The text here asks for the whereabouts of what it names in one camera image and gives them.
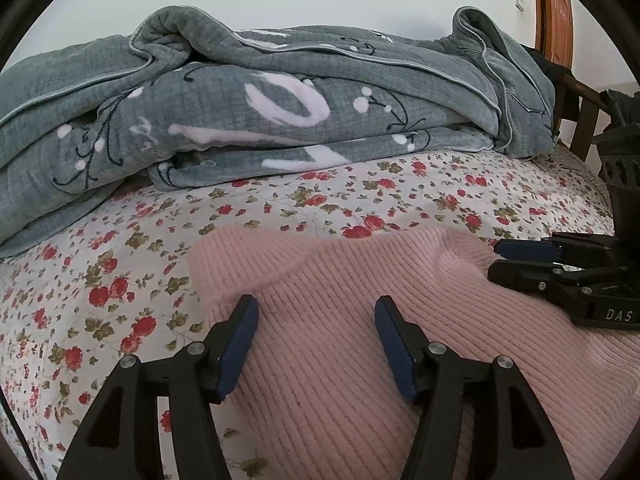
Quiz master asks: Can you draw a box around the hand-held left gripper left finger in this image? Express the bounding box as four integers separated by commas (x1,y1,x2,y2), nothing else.
56,294,260,480

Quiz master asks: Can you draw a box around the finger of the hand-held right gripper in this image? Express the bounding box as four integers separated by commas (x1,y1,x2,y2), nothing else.
486,259,640,330
493,232,623,267

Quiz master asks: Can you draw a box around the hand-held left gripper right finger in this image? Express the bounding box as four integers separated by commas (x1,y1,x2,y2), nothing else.
374,296,576,480

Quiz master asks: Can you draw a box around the pink knit sweater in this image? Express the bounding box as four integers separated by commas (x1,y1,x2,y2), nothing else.
189,225,640,480

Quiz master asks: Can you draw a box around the floral bed sheet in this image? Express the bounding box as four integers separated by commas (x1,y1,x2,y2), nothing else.
0,149,613,480

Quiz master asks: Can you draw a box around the dark cloth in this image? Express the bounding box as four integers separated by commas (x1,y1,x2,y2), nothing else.
520,45,573,93

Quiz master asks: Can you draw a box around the wooden door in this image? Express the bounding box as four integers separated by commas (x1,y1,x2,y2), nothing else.
531,0,576,73

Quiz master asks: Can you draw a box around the grey patterned blanket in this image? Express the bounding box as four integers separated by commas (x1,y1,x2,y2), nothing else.
0,5,558,260

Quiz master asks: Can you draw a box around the wooden bed frame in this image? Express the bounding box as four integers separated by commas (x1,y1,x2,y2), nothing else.
552,71,608,161

